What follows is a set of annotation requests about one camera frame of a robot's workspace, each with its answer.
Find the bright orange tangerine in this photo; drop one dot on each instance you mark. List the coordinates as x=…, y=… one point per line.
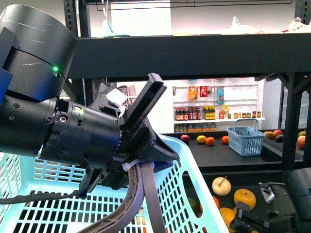
x=216, y=202

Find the orange beside far lemon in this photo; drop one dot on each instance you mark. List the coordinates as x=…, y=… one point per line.
x=209, y=141

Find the black metal shelf rack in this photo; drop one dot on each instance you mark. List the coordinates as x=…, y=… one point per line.
x=283, y=56

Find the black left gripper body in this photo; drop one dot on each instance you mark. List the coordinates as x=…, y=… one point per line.
x=129, y=139

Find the blue basket on top shelf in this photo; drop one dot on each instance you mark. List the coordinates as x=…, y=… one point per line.
x=107, y=32

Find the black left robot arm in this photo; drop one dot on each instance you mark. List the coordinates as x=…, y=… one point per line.
x=37, y=50

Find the dark red apple far shelf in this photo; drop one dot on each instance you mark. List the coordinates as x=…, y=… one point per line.
x=185, y=138

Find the white background product shelf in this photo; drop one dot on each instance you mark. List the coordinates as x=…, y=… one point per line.
x=227, y=96

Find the large light blue basket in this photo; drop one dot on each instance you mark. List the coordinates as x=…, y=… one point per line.
x=20, y=175

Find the yellow lemon far shelf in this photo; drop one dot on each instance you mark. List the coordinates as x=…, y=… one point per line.
x=201, y=139

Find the pale round asian pear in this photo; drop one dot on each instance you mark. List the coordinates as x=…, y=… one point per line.
x=221, y=186

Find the packaged fruit bags top shelf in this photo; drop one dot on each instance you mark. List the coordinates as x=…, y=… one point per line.
x=295, y=26

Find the small blue basket far shelf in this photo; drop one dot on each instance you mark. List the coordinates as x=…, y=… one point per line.
x=244, y=140

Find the yellow orange round fruit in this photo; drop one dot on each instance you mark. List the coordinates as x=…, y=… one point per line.
x=228, y=215

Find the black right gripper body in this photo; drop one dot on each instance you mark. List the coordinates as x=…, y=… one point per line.
x=267, y=211

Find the orange next to small basket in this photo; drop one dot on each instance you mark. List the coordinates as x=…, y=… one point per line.
x=225, y=140

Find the green lime upper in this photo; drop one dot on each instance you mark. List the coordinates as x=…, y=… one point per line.
x=193, y=204

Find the large yellow orange persimmon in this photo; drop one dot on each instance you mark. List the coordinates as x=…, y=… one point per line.
x=245, y=196

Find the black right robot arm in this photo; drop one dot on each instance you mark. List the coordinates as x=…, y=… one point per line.
x=298, y=185

